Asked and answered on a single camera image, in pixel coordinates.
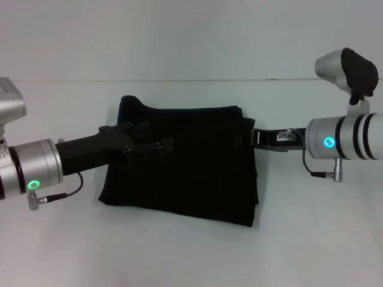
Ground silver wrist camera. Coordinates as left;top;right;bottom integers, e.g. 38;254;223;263
314;47;379;115
0;77;28;142

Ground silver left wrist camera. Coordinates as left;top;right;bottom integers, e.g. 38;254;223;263
0;77;28;142

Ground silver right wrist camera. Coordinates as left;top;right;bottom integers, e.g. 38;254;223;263
314;47;379;115

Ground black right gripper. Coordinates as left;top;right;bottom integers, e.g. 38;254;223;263
235;126;309;154

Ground thin black cable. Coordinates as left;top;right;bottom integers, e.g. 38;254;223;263
300;148;345;182
28;171;85;212

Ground black shirt with pink print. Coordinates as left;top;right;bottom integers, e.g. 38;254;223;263
98;94;260;228

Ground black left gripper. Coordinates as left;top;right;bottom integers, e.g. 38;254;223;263
54;120;176;178

